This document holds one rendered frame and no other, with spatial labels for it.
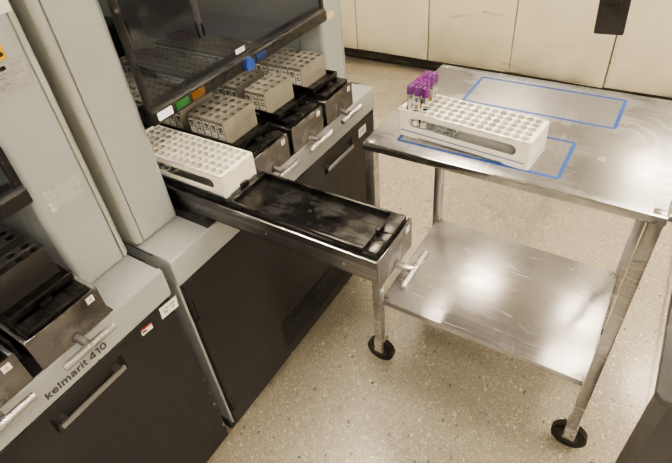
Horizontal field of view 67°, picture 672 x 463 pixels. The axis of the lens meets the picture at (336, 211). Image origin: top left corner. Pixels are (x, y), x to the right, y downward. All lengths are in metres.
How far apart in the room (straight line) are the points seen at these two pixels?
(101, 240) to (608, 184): 0.96
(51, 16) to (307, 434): 1.23
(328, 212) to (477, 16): 2.36
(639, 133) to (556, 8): 1.89
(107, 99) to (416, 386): 1.19
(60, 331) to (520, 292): 1.16
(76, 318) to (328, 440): 0.87
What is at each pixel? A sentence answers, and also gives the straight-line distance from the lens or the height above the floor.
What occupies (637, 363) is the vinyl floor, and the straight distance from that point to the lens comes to 1.87.
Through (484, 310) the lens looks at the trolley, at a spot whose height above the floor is 0.28.
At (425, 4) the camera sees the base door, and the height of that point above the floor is 0.42.
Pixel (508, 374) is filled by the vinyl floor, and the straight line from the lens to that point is 1.73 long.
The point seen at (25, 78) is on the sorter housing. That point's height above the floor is 1.13.
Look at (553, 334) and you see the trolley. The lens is 1.49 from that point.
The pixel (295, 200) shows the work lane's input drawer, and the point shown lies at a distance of 1.02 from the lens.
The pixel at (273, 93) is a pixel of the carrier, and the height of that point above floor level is 0.87.
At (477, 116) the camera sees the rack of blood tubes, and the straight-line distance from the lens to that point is 1.12.
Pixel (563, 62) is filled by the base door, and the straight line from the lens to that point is 3.16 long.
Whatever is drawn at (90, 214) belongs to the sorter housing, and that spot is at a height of 0.87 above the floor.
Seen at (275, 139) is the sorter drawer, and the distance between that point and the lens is 1.22.
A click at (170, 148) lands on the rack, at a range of 1.17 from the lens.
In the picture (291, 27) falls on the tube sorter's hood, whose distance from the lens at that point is 1.32.
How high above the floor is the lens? 1.42
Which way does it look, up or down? 39 degrees down
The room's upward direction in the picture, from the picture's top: 6 degrees counter-clockwise
